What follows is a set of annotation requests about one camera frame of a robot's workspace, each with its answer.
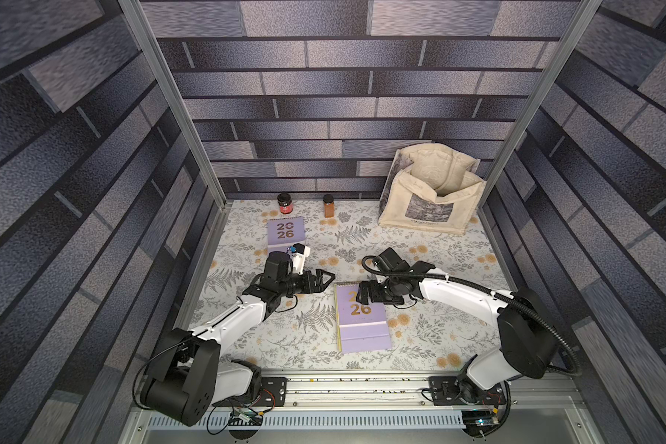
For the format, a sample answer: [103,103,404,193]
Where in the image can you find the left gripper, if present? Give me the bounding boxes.
[277,269,336,298]

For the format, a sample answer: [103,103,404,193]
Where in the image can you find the purple calendar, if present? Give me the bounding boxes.
[266,216,306,252]
[335,283,392,354]

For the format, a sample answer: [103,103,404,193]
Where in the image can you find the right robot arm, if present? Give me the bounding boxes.
[356,248,559,390]

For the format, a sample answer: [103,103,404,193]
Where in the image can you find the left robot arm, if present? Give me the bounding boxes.
[131,244,336,427]

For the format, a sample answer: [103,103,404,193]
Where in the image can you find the amber spice jar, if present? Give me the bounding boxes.
[323,194,335,218]

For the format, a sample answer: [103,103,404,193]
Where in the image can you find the red-labelled dark jar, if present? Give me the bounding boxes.
[277,192,293,215]

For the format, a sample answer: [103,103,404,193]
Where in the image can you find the beige canvas tote bag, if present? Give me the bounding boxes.
[379,144,486,235]

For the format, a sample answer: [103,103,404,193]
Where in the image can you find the left circuit board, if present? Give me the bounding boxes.
[228,409,264,427]

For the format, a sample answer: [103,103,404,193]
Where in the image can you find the circuit board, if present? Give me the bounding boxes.
[228,409,264,427]
[462,411,501,438]

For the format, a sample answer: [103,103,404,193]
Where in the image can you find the right circuit board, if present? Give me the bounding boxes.
[462,411,501,438]

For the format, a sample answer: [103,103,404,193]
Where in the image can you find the perforated metal grille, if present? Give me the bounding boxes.
[146,411,465,431]

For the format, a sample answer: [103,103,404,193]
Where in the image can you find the aluminium mounting rail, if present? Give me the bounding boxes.
[135,370,586,413]

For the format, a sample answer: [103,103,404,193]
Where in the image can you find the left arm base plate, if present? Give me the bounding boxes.
[231,377,289,410]

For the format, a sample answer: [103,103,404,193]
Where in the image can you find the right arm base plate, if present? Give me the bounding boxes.
[427,376,510,407]

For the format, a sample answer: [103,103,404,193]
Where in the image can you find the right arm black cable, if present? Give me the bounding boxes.
[360,253,584,440]

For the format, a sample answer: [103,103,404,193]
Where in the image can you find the left aluminium frame post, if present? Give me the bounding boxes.
[118,0,227,210]

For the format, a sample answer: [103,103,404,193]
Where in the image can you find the aluminium frame post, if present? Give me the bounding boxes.
[478,0,602,210]
[118,0,227,210]

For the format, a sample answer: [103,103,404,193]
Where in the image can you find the right aluminium frame post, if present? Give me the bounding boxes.
[478,0,602,210]

